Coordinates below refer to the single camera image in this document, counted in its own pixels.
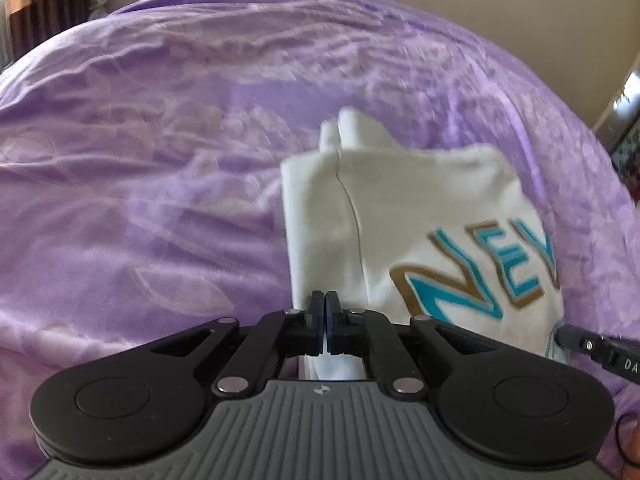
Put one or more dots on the white t-shirt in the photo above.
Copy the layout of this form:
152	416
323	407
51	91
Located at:
410	200

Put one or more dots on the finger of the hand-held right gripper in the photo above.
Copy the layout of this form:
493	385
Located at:
577	342

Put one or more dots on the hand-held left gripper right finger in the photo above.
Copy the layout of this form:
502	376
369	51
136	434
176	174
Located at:
332	322

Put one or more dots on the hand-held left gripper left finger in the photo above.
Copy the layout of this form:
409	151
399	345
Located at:
318	322

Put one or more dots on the brown striped curtain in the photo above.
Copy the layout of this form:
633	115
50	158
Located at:
45	0

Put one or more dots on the person's right forearm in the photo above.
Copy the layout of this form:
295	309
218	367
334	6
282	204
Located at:
632	450

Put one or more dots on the purple floral blanket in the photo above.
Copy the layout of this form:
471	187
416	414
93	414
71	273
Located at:
150	160

